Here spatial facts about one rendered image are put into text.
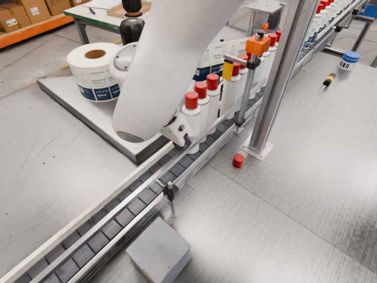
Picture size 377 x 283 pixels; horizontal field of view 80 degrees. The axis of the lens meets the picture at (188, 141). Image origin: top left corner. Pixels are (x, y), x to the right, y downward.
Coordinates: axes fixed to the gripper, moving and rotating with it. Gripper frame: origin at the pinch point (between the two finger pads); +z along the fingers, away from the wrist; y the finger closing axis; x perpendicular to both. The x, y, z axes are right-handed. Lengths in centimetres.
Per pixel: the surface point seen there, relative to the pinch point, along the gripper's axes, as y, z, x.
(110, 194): 3.3, -4.9, 21.8
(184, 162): -2.4, 5.7, 3.0
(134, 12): 57, -2, -38
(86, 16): 154, 35, -54
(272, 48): -1, 7, -51
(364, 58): -25, 203, -281
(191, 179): -5.9, 9.8, 5.5
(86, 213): 3.5, -7.2, 28.3
